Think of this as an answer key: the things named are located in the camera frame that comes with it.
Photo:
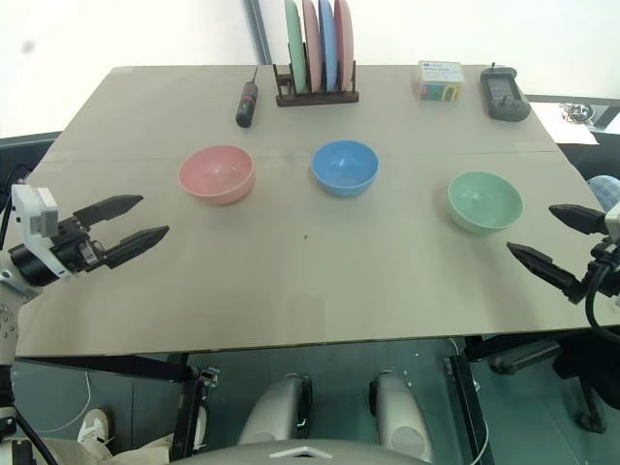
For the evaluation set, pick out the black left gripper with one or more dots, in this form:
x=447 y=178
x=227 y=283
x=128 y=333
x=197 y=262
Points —
x=77 y=249

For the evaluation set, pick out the blue bowl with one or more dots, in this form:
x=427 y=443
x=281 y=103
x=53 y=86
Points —
x=345 y=167

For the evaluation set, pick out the blue jeans knee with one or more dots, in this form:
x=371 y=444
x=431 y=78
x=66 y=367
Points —
x=603 y=191

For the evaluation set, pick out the green plate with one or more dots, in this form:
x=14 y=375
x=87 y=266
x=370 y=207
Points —
x=294 y=43

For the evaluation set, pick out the beige trousers leg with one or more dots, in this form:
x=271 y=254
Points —
x=97 y=453

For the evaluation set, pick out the silver right robot leg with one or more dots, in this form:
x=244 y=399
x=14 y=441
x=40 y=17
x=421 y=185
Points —
x=402 y=416

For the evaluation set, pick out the blue plate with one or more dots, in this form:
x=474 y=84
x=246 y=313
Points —
x=328 y=43

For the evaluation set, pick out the salmon pink plate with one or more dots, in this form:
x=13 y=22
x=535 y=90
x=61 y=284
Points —
x=345 y=39

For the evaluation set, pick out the black handheld remote controller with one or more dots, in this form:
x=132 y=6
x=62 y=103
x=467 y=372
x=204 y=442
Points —
x=504 y=97

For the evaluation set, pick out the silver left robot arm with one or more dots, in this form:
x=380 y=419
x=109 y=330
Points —
x=9 y=324

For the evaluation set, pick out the black and red screwdriver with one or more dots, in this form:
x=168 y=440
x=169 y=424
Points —
x=246 y=106

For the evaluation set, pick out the clear box of colourful pieces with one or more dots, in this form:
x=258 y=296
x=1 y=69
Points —
x=441 y=80

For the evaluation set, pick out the grey metal pole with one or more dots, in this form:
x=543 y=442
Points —
x=259 y=29

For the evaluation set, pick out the white shoe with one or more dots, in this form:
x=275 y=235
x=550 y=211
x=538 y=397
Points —
x=94 y=425

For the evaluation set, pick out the silver left robot leg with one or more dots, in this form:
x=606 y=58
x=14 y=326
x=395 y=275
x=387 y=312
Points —
x=276 y=412

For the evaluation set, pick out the black table leg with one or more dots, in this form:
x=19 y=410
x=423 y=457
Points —
x=191 y=416
x=467 y=402

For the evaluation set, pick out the green bowl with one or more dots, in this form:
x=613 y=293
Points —
x=485 y=203

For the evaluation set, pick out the light pink plate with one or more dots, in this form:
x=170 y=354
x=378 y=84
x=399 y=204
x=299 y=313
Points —
x=311 y=43

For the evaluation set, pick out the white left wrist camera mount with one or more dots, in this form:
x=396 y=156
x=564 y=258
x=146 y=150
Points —
x=34 y=213

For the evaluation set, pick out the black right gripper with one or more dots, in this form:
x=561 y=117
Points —
x=605 y=264

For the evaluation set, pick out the black office chair base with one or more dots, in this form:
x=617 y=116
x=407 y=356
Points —
x=576 y=368

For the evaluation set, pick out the silver robot torso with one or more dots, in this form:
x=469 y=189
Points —
x=300 y=453

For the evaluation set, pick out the silver robot leg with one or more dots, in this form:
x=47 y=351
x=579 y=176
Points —
x=402 y=416
x=276 y=412

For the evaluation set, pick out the dark wooden plate rack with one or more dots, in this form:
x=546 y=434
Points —
x=317 y=98

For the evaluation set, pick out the pink bowl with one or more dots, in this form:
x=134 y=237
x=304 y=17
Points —
x=216 y=176

